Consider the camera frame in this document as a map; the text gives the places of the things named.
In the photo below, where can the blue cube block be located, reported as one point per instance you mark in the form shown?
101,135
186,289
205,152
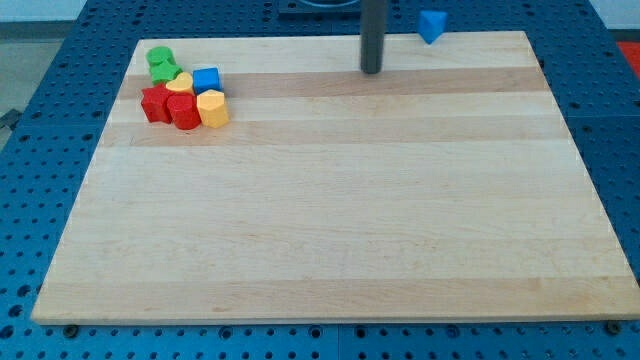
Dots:
207,79

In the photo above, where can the light wooden board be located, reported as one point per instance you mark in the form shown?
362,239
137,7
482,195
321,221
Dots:
446,188

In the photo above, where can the yellow hexagon block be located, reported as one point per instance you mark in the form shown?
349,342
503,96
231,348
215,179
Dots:
212,108

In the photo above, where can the red cylinder block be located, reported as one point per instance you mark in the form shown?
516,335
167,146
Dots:
183,111

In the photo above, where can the yellow heart block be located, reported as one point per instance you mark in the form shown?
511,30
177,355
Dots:
182,83

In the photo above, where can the red star block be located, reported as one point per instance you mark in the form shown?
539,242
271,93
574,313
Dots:
154,104

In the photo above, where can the blue triangular block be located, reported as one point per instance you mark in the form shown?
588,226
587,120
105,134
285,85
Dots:
431,24

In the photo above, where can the green star block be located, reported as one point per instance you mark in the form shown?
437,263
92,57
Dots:
164,72

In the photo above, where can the green cylinder block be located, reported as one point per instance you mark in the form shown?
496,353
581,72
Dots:
158,55

